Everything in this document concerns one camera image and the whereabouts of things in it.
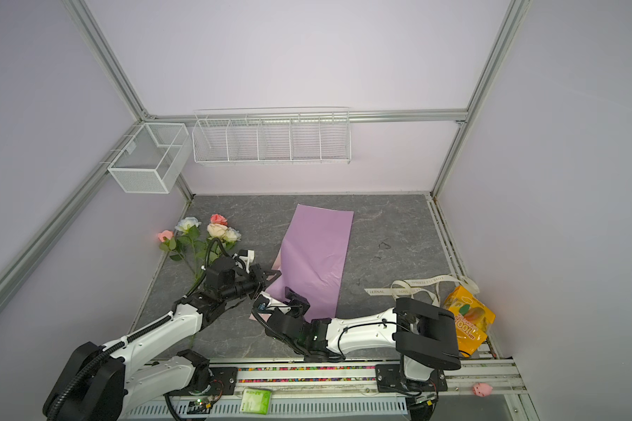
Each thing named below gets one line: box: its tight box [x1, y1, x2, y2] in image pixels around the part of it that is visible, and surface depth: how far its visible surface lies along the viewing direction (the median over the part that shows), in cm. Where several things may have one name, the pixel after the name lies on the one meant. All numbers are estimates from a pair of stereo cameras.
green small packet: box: [239, 388, 273, 415], surface depth 71 cm
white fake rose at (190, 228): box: [174, 216, 207, 275], surface depth 107 cm
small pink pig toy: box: [472, 382, 494, 398], surface depth 72 cm
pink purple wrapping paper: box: [249, 204, 355, 323], surface depth 101 cm
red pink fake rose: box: [209, 213, 229, 227], surface depth 110 cm
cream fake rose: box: [206, 222, 229, 239], surface depth 104 cm
